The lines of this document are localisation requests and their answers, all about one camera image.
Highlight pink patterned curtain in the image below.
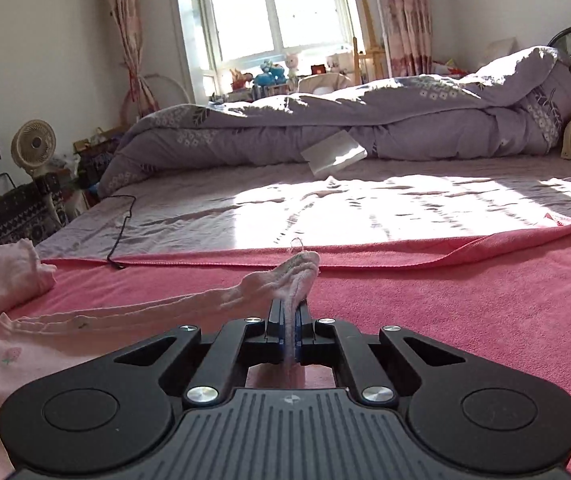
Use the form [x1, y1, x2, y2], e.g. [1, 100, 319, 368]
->
[103, 0, 161, 116]
[373, 0, 433, 76]

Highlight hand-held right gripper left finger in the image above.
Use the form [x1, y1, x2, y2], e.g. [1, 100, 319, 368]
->
[116, 297, 289, 406]

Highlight wooden easel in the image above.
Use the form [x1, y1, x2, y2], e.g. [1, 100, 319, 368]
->
[353, 0, 386, 78]

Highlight pink white hoop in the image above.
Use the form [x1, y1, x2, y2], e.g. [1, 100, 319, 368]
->
[120, 74, 192, 123]

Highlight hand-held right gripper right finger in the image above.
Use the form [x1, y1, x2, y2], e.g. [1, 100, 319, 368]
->
[295, 297, 466, 406]

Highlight white clothes rack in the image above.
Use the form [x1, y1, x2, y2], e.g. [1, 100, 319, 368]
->
[374, 0, 392, 76]

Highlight patterned cloth covered cabinet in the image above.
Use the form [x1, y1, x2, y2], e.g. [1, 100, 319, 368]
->
[0, 180, 69, 261]

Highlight beige standing fan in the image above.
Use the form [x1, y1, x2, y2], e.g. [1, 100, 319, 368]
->
[10, 119, 69, 226]

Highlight black charging cable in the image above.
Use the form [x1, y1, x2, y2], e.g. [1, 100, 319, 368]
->
[100, 194, 137, 268]

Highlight window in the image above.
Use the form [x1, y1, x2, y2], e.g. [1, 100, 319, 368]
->
[176, 0, 363, 96]

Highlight brown plush toy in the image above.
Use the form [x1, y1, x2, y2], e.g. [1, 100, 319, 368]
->
[228, 67, 254, 91]

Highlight grey bed sheet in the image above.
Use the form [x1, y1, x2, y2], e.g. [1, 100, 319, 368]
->
[33, 157, 571, 266]

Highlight pink towel blanket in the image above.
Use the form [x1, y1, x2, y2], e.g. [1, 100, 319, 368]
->
[0, 220, 571, 480]

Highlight blue plush toy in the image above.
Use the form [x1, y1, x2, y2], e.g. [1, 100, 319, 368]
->
[256, 60, 289, 88]

